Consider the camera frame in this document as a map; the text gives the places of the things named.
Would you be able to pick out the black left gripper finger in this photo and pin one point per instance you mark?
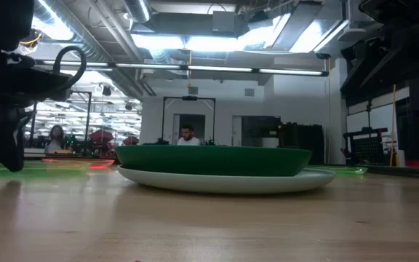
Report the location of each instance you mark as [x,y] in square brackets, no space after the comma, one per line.
[11,156]

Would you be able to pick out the silver ventilation duct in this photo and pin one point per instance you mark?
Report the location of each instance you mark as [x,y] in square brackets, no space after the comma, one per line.
[138,9]

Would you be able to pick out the dark green large plate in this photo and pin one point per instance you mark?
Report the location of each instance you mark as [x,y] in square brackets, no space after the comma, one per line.
[213,160]

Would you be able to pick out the white board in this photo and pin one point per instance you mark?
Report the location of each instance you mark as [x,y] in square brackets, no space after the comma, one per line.
[358,122]

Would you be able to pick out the black aluminium table frame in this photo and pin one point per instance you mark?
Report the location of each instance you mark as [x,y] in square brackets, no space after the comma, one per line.
[406,171]

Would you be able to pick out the person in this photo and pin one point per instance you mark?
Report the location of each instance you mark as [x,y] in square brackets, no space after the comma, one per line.
[56,140]
[187,137]

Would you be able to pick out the pale mint large plate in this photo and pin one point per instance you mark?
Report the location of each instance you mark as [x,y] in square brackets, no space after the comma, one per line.
[224,183]

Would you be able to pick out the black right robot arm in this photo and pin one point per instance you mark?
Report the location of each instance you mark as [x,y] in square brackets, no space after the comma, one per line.
[406,11]

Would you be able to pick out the black cabinet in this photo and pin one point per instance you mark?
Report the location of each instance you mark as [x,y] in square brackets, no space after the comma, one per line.
[302,142]

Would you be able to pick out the green translucent small plate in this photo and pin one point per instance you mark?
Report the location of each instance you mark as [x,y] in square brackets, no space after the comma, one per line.
[31,169]
[344,170]

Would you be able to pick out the orange translucent small plate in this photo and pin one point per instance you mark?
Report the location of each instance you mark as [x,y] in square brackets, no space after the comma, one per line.
[102,163]

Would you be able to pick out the black gantry frame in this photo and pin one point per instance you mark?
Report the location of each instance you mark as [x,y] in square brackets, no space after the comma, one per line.
[189,98]

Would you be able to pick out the red box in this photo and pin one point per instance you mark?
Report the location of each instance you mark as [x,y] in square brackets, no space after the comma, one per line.
[416,163]

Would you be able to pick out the long ceiling light bar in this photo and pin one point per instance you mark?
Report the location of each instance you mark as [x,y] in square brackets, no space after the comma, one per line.
[291,72]
[147,66]
[78,63]
[219,68]

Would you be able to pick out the black pegboard cart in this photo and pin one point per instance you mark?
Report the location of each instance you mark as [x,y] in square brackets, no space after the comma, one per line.
[366,145]

